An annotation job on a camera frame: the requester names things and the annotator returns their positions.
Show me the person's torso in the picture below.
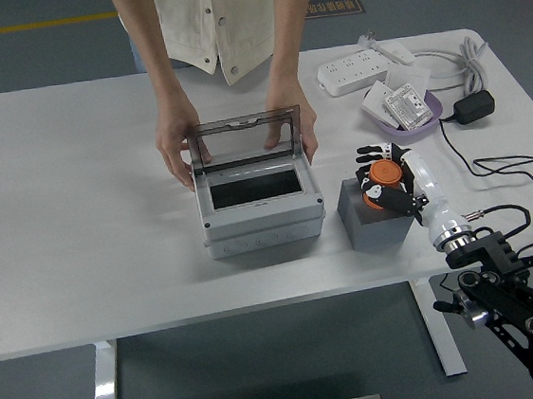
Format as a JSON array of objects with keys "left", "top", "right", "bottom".
[{"left": 116, "top": 0, "right": 336, "bottom": 99}]

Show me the smoky transparent hinged lid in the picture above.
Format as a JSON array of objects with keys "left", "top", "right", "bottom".
[{"left": 184, "top": 103, "right": 308, "bottom": 175}]

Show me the black adapter cord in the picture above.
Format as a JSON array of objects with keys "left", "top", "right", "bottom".
[{"left": 436, "top": 106, "right": 533, "bottom": 238}]

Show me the white wall socket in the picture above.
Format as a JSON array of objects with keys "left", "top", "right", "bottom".
[{"left": 359, "top": 79, "right": 400, "bottom": 128}]

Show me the white power plug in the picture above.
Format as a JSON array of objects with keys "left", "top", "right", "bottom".
[{"left": 356, "top": 28, "right": 381, "bottom": 52}]

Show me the lilac plastic tray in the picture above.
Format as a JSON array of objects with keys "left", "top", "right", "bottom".
[{"left": 359, "top": 87, "right": 447, "bottom": 150}]

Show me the orange cylindrical battery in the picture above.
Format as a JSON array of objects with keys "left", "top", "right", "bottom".
[{"left": 358, "top": 156, "right": 408, "bottom": 213}]

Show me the grey plastic box base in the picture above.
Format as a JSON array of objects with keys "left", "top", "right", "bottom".
[{"left": 201, "top": 211, "right": 330, "bottom": 263}]

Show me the white square socket panel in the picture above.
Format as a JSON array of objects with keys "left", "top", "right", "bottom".
[{"left": 383, "top": 59, "right": 433, "bottom": 98}]

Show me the person's left hand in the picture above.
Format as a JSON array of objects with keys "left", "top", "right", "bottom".
[{"left": 257, "top": 82, "right": 323, "bottom": 171}]

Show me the grey block with round hole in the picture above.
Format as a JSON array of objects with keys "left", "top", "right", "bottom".
[{"left": 334, "top": 170, "right": 419, "bottom": 253}]

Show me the white flat rectangular box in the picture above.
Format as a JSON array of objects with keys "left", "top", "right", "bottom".
[{"left": 376, "top": 39, "right": 418, "bottom": 68}]

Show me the light grey bundled power cable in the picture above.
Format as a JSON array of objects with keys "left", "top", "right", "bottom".
[{"left": 410, "top": 34, "right": 495, "bottom": 101}]

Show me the person's right hand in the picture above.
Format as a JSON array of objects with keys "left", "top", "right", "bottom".
[{"left": 150, "top": 91, "right": 217, "bottom": 196}]

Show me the white table leg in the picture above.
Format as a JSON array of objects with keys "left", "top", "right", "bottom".
[
  {"left": 408, "top": 273, "right": 470, "bottom": 381},
  {"left": 82, "top": 339, "right": 124, "bottom": 399}
]

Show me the black floor sign yellow text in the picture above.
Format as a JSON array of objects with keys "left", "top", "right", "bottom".
[{"left": 302, "top": 0, "right": 366, "bottom": 21}]

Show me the robot right hand white shell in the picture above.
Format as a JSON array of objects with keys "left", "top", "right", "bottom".
[{"left": 353, "top": 134, "right": 471, "bottom": 253}]

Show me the black power adapter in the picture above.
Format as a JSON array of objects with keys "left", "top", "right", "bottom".
[{"left": 451, "top": 88, "right": 498, "bottom": 127}]

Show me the white power strip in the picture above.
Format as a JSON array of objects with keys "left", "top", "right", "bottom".
[{"left": 313, "top": 45, "right": 393, "bottom": 99}]

